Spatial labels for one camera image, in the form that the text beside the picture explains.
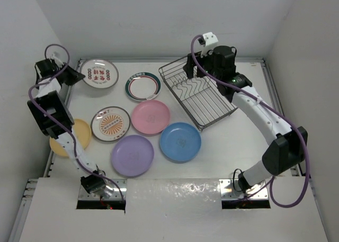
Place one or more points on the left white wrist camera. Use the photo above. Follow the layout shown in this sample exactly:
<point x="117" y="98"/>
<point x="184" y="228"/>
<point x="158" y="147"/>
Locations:
<point x="56" y="58"/>

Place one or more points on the white plate green rim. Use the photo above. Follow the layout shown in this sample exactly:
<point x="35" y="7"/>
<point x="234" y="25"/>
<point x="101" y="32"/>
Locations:
<point x="142" y="86"/>

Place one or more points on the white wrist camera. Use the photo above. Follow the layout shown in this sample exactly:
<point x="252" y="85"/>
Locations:
<point x="56" y="58"/>
<point x="209" y="41"/>

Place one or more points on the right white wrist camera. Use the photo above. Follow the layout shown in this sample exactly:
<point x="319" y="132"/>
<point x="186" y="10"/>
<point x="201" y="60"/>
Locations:
<point x="209" y="41"/>

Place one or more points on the purple plastic plate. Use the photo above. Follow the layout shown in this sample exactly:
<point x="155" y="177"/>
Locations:
<point x="132" y="156"/>

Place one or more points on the yellow plastic plate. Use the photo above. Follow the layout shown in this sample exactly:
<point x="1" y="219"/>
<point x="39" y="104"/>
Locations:
<point x="83" y="133"/>

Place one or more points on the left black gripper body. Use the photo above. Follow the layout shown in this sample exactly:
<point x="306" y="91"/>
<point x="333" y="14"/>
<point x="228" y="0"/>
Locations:
<point x="60" y="69"/>

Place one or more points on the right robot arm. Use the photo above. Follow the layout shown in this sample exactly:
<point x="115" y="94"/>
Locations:
<point x="286" y="143"/>

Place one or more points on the pink plastic plate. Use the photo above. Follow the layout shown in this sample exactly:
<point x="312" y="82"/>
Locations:
<point x="150" y="117"/>

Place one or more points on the metal wire dish rack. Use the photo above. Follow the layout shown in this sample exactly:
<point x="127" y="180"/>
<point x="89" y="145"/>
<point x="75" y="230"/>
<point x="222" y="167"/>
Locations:
<point x="199" y="97"/>

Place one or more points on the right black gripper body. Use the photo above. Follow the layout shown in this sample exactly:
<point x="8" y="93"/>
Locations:
<point x="208" y="66"/>

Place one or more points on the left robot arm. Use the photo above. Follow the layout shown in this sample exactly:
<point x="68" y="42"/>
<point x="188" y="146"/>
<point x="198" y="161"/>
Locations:
<point x="54" y="119"/>

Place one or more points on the white plate orange sunburst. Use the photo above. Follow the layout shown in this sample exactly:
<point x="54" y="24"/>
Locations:
<point x="110" y="123"/>

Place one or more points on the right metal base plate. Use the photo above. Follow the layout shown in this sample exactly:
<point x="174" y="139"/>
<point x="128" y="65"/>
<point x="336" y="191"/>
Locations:
<point x="228" y="193"/>

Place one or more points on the white plate red characters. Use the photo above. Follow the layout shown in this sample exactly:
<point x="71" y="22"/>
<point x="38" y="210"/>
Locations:
<point x="99" y="73"/>

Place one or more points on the blue plastic plate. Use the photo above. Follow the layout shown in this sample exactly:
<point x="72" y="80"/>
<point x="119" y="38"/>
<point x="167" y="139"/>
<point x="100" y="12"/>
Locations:
<point x="180" y="142"/>

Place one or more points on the white front cover board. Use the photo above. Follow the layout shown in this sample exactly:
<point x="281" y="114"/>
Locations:
<point x="165" y="210"/>

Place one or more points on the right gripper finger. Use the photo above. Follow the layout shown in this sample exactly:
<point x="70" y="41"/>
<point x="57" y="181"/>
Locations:
<point x="201" y="71"/>
<point x="189" y="66"/>

